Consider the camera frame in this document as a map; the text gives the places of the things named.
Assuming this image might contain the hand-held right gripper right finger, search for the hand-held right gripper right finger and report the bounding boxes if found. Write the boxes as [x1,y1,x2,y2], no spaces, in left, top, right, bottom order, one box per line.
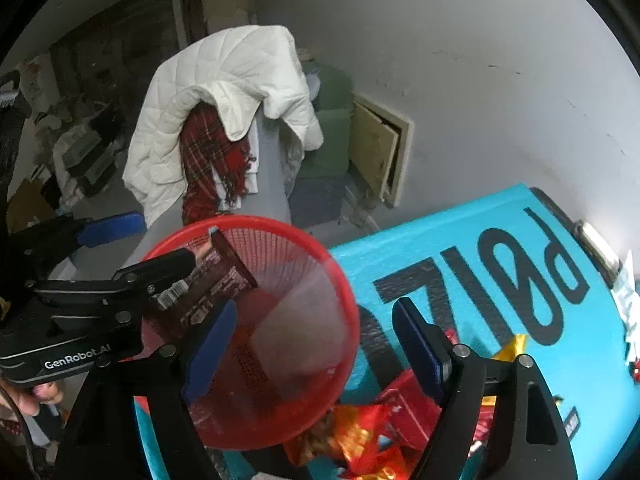
[392,297,576,480]

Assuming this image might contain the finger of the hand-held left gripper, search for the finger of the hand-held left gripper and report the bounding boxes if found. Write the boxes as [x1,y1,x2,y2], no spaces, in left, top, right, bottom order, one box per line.
[5,211,147,283]
[25,249,197,333]

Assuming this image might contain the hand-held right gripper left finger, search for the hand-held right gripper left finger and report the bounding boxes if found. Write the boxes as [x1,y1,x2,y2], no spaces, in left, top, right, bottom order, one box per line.
[52,299,239,480]

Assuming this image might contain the dark brown snack packet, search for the dark brown snack packet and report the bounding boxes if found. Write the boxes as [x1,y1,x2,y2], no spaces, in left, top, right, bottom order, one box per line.
[150,227,259,343]

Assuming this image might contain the plain red snack packet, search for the plain red snack packet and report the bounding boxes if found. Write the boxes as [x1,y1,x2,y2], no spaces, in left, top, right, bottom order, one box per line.
[370,329,458,450]

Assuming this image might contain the yellow snack packet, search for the yellow snack packet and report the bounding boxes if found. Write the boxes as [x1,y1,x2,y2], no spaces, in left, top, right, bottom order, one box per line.
[491,333,531,362]

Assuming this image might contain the red mesh basket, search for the red mesh basket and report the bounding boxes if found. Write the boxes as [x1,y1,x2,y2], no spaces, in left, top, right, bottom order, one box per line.
[134,215,362,450]

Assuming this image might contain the red gold snack packet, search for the red gold snack packet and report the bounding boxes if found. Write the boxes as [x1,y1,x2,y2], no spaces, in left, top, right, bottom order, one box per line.
[286,402,406,480]

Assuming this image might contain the person's left hand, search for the person's left hand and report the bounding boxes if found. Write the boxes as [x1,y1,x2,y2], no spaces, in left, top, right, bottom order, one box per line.
[0,381,66,417]

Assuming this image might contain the brown cardboard piece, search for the brown cardboard piece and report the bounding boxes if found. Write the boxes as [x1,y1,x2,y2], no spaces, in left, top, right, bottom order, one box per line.
[6,180,52,233]

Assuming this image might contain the teal printed mat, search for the teal printed mat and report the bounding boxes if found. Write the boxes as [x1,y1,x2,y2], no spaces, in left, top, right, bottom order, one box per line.
[134,184,640,480]

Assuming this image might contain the red plaid scarf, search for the red plaid scarf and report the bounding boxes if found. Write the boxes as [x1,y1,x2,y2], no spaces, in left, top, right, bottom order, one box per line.
[180,102,252,227]

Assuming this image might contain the grey upholstered chair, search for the grey upholstered chair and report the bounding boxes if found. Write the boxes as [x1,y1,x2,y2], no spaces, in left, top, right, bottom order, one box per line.
[247,112,298,223]

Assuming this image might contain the white quilted jacket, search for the white quilted jacket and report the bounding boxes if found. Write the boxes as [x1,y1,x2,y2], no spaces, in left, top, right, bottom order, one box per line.
[122,25,324,228]

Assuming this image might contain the white plastic bag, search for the white plastic bag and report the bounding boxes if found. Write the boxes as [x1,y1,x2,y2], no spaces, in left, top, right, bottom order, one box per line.
[606,254,640,361]

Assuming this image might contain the beige cardboard sheet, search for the beige cardboard sheet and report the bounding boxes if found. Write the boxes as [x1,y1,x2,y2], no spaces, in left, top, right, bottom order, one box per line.
[199,0,252,32]

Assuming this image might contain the wall hatch with wooden panel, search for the wall hatch with wooden panel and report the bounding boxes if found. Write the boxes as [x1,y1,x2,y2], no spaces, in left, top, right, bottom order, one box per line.
[350,91,416,209]

